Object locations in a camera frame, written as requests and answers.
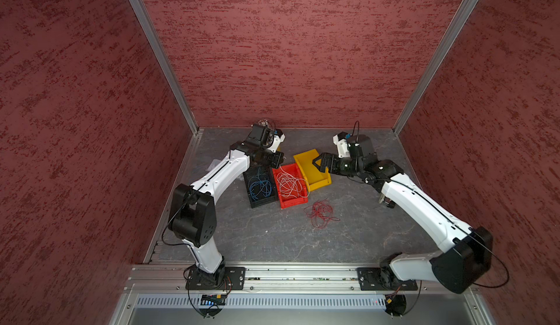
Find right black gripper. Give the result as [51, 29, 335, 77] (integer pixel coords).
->
[312, 151, 363, 176]

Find blue cable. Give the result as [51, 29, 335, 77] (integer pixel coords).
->
[247, 167, 275, 200]

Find white cable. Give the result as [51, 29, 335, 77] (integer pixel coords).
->
[277, 171, 307, 199]

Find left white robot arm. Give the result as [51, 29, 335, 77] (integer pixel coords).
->
[166, 124, 285, 287]

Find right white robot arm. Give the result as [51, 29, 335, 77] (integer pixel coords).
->
[312, 132, 499, 294]

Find yellow plastic bin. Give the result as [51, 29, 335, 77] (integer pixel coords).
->
[294, 149, 332, 192]

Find black plastic bin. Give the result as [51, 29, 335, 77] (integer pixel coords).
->
[243, 165, 279, 208]

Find red plastic bin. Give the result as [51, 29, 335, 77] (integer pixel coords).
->
[272, 164, 309, 209]

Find clear plastic bag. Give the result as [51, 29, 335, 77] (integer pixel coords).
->
[207, 160, 222, 172]

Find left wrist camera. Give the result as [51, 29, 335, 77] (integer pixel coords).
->
[268, 130, 285, 153]

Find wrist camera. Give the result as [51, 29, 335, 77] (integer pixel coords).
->
[268, 130, 285, 153]
[333, 132, 351, 158]

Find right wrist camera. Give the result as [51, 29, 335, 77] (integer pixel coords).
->
[333, 132, 351, 158]

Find red cable tangle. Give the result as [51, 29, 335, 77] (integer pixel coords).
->
[304, 200, 341, 230]

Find left corner aluminium post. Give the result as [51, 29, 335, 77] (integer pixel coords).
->
[128, 0, 199, 135]

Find corner aluminium post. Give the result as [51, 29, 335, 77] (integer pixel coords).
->
[393, 0, 480, 136]
[128, 0, 199, 135]

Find right corner aluminium post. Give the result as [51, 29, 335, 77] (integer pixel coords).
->
[393, 0, 480, 136]

